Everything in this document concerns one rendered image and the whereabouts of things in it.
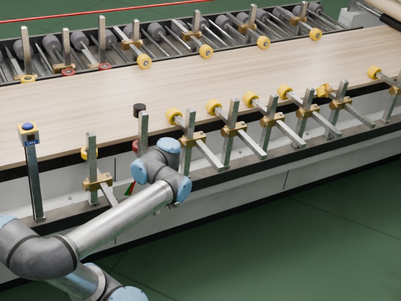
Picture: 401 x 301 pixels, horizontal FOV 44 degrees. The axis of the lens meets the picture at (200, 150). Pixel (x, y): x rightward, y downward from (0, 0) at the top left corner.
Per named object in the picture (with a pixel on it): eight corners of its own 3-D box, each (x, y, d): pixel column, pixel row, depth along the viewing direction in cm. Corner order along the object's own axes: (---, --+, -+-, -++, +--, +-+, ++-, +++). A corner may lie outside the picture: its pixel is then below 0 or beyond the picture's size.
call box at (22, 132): (40, 145, 206) (39, 129, 201) (22, 149, 203) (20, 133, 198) (36, 135, 211) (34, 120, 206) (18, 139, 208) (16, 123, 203)
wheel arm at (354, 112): (374, 128, 282) (376, 123, 280) (370, 129, 281) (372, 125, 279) (332, 95, 307) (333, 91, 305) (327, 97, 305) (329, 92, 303)
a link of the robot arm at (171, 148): (150, 142, 188) (167, 131, 194) (149, 168, 195) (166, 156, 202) (169, 153, 183) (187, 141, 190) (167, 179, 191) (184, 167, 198)
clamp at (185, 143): (206, 144, 256) (207, 136, 253) (182, 150, 250) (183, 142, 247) (200, 138, 260) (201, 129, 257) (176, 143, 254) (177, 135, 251)
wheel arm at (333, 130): (341, 137, 271) (343, 132, 269) (336, 139, 270) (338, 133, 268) (286, 92, 305) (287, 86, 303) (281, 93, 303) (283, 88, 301)
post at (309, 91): (296, 157, 304) (315, 88, 275) (292, 158, 302) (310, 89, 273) (293, 153, 306) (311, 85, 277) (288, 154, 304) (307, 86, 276)
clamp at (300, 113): (318, 116, 289) (321, 108, 286) (300, 120, 283) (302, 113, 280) (312, 110, 293) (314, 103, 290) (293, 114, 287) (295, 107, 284)
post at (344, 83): (327, 147, 315) (349, 80, 286) (323, 149, 313) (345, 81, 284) (324, 144, 317) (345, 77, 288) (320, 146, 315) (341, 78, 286)
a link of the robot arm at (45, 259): (36, 275, 127) (197, 174, 176) (6, 249, 133) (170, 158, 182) (37, 305, 134) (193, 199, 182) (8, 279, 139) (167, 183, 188)
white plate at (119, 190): (160, 188, 258) (162, 174, 252) (113, 202, 247) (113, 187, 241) (160, 187, 259) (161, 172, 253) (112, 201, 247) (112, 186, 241)
